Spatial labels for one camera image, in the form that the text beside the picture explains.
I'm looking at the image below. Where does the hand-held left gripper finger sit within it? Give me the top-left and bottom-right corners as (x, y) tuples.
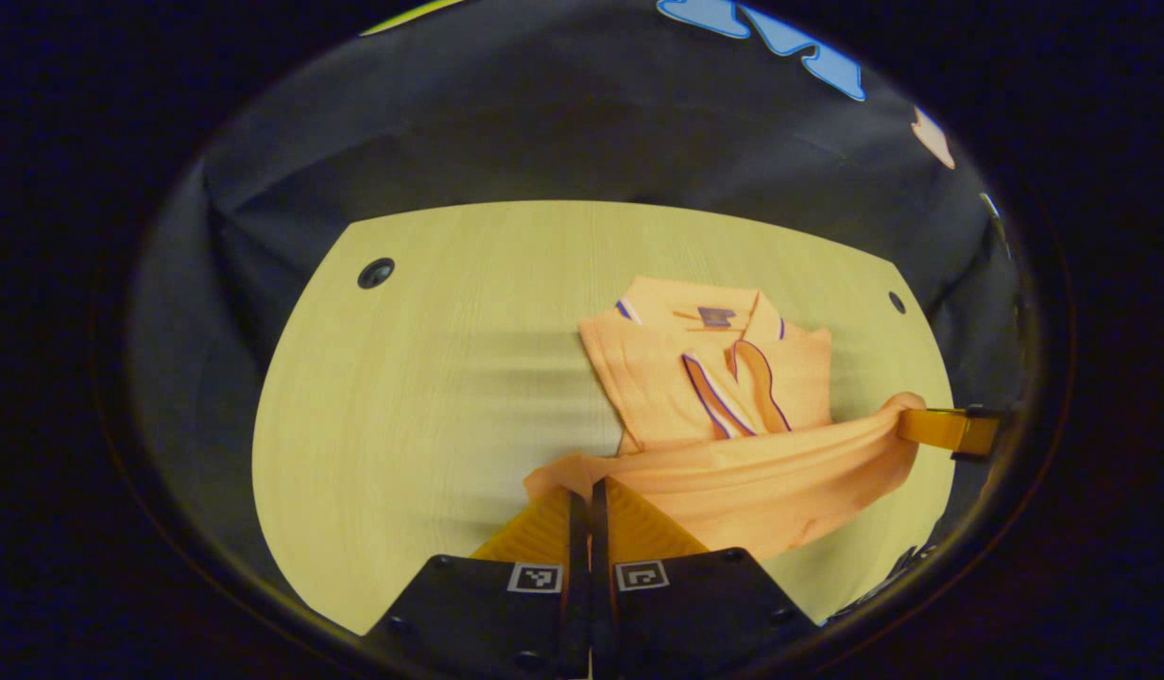
(360, 489), (591, 680)
(590, 477), (819, 679)

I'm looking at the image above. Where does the orange T-shirt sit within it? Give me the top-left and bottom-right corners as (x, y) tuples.
(523, 274), (928, 563)

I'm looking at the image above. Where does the black backdrop cloth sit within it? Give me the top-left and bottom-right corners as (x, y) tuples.
(133, 0), (1036, 530)

